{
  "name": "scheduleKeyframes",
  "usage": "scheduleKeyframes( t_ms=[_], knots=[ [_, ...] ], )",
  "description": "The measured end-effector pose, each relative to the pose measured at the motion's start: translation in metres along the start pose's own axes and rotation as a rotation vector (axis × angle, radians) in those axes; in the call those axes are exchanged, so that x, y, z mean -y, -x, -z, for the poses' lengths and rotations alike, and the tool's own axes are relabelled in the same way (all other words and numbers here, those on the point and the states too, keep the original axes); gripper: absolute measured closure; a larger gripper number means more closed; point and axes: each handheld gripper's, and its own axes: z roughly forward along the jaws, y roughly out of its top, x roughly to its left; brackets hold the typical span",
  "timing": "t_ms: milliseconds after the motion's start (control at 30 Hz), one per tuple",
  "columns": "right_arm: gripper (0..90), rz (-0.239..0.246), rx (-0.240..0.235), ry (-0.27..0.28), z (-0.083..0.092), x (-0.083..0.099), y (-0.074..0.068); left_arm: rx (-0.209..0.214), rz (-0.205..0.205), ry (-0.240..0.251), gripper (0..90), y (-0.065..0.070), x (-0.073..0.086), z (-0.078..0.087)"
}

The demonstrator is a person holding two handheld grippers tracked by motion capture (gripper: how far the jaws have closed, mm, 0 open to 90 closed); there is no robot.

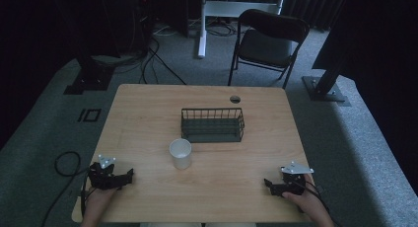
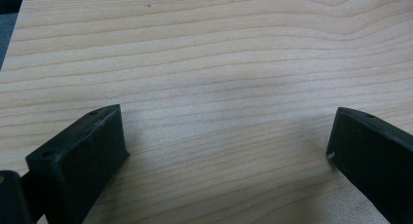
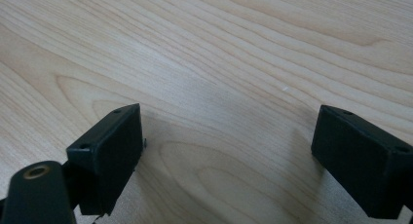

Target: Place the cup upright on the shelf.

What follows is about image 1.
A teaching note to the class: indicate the black metal stand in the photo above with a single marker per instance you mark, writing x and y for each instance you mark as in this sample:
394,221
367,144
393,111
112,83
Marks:
90,75
328,75

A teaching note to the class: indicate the person's right hand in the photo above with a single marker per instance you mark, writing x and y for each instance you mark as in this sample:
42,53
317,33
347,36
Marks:
305,200

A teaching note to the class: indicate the white metal desk frame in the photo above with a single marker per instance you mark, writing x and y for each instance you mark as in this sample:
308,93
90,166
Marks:
210,10

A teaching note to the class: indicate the person's left hand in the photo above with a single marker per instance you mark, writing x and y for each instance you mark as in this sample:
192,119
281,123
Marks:
98,200

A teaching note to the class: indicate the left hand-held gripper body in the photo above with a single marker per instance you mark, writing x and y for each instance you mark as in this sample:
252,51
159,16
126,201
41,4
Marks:
102,177

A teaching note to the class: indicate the black folding chair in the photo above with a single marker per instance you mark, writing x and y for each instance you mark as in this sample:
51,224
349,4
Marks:
267,46

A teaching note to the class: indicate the dark curtain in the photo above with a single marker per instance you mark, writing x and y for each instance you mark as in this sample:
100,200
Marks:
312,6

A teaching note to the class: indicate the white cup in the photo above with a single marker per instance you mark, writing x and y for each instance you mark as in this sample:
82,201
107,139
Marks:
180,153

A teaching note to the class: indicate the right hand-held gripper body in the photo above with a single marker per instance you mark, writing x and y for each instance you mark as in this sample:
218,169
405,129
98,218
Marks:
293,179

